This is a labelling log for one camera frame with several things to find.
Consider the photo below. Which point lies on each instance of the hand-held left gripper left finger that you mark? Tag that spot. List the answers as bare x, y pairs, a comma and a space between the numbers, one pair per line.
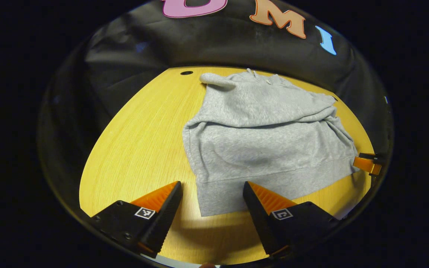
164, 219

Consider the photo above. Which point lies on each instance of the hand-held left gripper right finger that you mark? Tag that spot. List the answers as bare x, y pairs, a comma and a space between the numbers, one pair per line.
261, 223

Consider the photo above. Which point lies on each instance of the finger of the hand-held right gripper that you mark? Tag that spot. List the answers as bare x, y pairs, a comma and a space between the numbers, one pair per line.
366, 164

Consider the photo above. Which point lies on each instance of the grey hoodie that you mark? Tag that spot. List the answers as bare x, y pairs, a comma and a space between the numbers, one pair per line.
266, 149

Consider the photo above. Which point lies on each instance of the black backdrop cloth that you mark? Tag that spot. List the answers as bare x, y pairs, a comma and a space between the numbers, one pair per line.
218, 41

